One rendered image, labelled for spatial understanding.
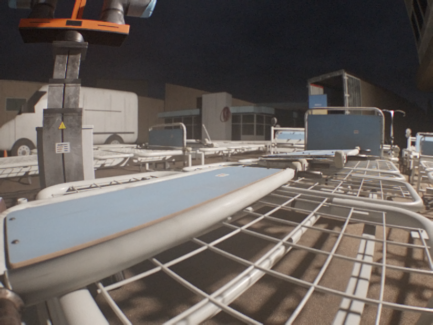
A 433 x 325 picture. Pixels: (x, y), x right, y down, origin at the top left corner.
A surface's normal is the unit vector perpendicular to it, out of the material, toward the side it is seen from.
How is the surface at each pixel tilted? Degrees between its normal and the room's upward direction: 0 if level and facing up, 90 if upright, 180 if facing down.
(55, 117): 90
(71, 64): 90
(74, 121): 90
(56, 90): 90
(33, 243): 1
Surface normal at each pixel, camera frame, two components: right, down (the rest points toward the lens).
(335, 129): -0.67, 0.09
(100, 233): -0.01, -0.99
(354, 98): 0.32, 0.11
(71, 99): 0.61, 0.10
